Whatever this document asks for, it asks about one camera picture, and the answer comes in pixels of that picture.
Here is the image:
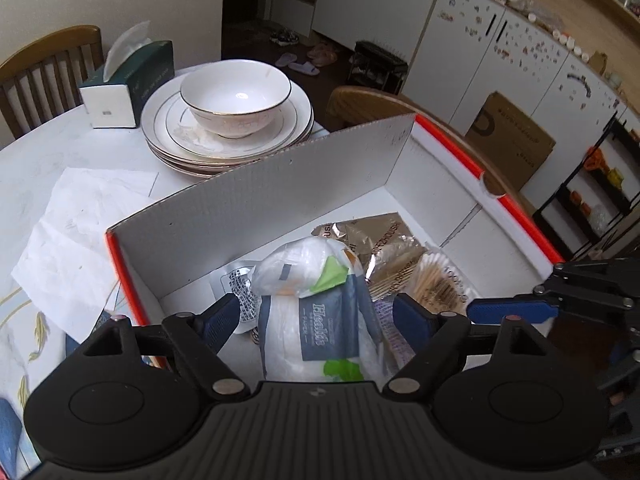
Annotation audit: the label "cotton swab pack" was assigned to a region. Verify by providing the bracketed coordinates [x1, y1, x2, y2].
[400, 252, 480, 315]

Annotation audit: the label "silver foil blister pack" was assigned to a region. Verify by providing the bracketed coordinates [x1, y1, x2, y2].
[209, 260, 262, 334]

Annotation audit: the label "gold foil snack bag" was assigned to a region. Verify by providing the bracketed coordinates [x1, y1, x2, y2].
[311, 212, 426, 301]

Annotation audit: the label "white green tissue pack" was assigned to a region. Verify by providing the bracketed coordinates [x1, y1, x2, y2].
[250, 236, 390, 387]

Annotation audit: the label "red white cardboard box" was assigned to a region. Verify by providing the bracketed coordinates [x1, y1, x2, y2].
[106, 115, 560, 325]

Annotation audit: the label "white paper sheet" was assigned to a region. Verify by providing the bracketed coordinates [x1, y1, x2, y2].
[12, 168, 157, 342]

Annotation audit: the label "brown cardboard carton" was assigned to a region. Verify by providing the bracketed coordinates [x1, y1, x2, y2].
[465, 92, 555, 191]

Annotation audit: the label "stack of white plates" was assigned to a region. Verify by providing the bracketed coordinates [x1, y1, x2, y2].
[140, 70, 314, 174]

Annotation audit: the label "white bowl gold rim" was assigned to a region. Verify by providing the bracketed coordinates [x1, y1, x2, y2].
[180, 60, 292, 139]

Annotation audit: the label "wooden chair near box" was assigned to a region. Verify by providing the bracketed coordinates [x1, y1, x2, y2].
[322, 86, 534, 217]

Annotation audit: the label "white storage cabinets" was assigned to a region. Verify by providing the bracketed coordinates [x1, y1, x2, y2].
[312, 0, 627, 207]

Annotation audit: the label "white green tissue box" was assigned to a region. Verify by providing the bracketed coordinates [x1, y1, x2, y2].
[79, 21, 175, 129]

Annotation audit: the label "black shoe rack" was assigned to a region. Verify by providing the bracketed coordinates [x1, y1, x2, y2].
[348, 40, 409, 96]

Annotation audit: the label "wooden chair far side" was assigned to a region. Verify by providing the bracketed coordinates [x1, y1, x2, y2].
[1, 25, 104, 140]

